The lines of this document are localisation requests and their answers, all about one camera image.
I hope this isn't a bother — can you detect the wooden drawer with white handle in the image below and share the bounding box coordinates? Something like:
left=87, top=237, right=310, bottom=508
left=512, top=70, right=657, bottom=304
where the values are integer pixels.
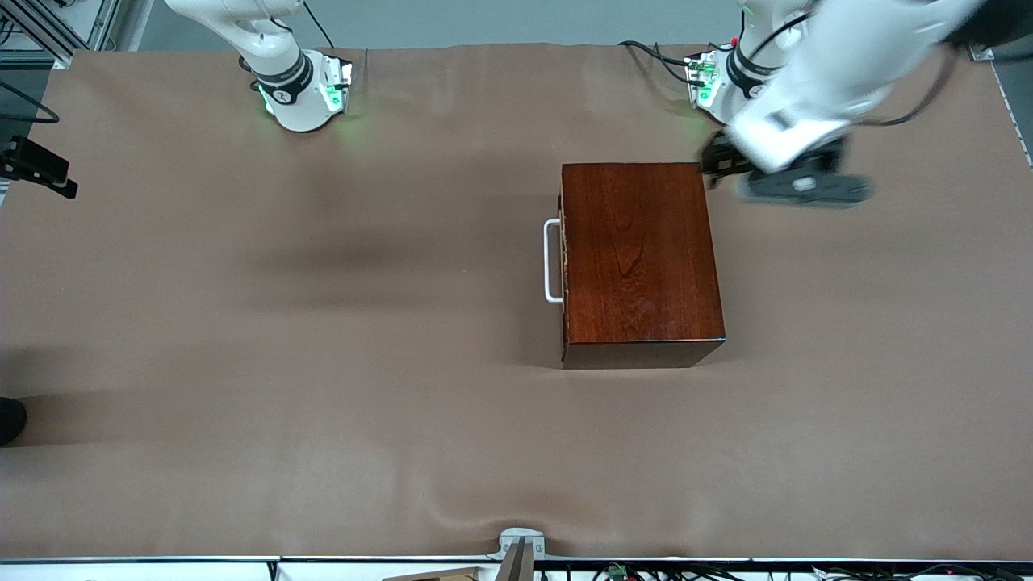
left=543, top=190, right=571, bottom=349

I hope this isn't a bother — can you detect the dark red wooden cabinet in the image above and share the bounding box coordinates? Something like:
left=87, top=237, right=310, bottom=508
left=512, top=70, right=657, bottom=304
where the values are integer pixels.
left=559, top=161, right=726, bottom=370

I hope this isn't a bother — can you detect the black round object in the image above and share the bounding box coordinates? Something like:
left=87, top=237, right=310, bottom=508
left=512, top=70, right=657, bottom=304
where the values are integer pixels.
left=0, top=397, right=28, bottom=447

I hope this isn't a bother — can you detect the brown table cloth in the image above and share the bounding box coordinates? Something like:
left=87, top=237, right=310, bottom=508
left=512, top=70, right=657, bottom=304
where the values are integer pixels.
left=0, top=42, right=1033, bottom=562

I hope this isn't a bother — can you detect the brown cardboard piece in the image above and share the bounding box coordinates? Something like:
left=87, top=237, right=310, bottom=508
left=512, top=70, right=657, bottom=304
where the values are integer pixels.
left=382, top=566, right=483, bottom=581

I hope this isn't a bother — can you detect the black base cable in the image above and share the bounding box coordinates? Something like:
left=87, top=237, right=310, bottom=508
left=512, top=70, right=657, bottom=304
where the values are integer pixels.
left=303, top=0, right=336, bottom=49
left=617, top=39, right=696, bottom=88

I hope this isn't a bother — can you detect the white table edge rail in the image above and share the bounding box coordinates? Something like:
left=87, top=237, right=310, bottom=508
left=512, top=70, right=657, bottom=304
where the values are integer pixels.
left=0, top=555, right=1033, bottom=581

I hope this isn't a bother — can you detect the grey metal bracket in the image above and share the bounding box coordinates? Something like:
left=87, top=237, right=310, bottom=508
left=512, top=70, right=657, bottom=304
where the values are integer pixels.
left=487, top=528, right=547, bottom=581

